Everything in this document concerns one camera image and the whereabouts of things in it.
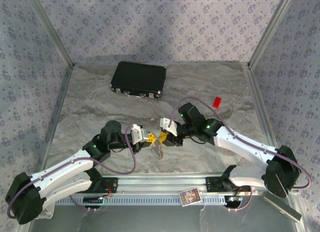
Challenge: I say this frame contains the small clear object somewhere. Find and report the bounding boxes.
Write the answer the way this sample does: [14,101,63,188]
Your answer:
[151,141,166,160]

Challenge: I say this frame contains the black ribbed metal-trimmed case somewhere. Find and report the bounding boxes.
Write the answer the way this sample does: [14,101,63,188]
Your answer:
[109,61,168,100]

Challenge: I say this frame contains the small printed card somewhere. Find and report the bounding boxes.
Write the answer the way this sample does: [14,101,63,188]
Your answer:
[178,188,203,207]

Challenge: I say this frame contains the grey metal bar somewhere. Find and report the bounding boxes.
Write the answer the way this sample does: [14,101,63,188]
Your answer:
[259,191,302,222]

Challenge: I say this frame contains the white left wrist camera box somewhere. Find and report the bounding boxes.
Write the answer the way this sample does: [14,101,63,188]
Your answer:
[130,124,150,145]

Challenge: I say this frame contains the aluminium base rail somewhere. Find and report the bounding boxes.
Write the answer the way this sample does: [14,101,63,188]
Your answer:
[101,175,300,194]

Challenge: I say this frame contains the aluminium table side rail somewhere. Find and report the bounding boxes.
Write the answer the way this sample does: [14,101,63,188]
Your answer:
[242,63,311,232]
[38,64,76,173]

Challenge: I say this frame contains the slotted grey cable duct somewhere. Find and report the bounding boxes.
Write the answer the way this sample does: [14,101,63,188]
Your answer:
[54,196,227,207]

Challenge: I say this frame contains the aluminium frame corner post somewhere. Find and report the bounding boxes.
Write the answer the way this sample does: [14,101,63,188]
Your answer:
[24,0,76,67]
[246,0,297,69]

